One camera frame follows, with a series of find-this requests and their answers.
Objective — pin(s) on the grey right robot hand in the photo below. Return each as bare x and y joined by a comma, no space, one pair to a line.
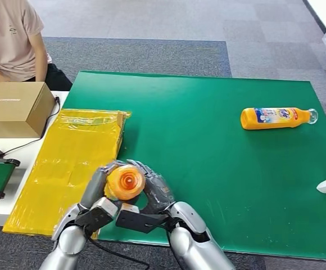
158,192

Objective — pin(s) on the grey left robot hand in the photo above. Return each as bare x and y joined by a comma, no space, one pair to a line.
93,186

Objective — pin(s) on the orange detergent bottle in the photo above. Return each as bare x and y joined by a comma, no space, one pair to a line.
272,119
126,182

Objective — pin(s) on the yellow wrapped flat box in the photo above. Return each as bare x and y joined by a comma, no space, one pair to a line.
67,167

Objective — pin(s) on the green table mat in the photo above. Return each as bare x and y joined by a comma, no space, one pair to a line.
207,149

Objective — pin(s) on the brown cardboard box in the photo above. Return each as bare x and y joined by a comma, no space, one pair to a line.
14,111

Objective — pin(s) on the person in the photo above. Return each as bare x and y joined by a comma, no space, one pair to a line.
8,37

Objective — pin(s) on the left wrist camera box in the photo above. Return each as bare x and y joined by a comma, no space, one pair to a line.
98,214

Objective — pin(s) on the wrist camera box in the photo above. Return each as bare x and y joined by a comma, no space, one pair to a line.
98,214
140,220

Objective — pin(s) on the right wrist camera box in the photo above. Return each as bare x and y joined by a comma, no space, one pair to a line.
140,220

